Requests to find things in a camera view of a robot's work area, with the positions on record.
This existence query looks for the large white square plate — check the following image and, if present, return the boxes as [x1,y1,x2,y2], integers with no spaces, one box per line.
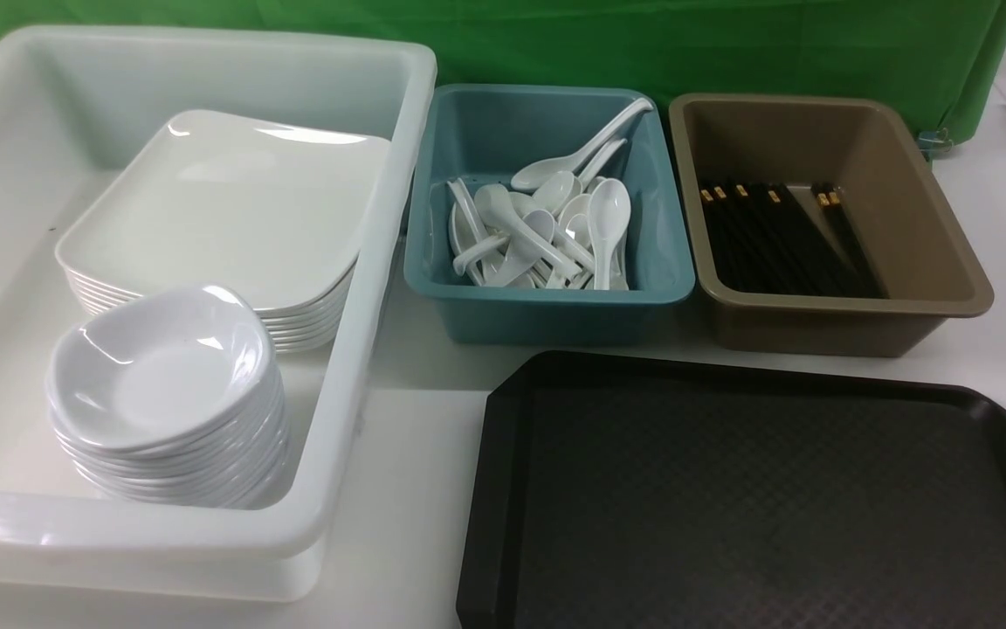
[55,110,391,311]

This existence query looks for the white ceramic soup spoon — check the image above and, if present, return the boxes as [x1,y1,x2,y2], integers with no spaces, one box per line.
[588,178,631,290]

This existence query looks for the teal plastic bin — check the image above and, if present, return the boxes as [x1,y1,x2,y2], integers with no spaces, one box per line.
[403,84,696,346]

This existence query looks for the pile of white spoons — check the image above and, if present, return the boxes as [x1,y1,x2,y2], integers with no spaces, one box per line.
[447,97,653,290]

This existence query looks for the black serving tray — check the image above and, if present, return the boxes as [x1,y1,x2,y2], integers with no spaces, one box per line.
[455,351,1006,628]

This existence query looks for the stack of white plates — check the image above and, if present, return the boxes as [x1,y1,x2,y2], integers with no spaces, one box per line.
[60,263,356,354]

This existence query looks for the pile of black chopsticks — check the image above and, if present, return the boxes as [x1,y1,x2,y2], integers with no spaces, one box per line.
[699,179,889,299]

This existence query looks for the brown plastic bin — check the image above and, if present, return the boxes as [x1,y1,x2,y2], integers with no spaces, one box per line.
[668,94,994,357]

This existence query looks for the stack of white bowls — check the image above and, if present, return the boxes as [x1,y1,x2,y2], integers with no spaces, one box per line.
[45,284,291,509]

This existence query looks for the large white plastic tub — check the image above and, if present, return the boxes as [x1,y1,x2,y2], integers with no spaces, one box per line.
[0,25,437,602]

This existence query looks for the green backdrop cloth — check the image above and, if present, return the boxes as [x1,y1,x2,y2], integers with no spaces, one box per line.
[0,1,1006,141]

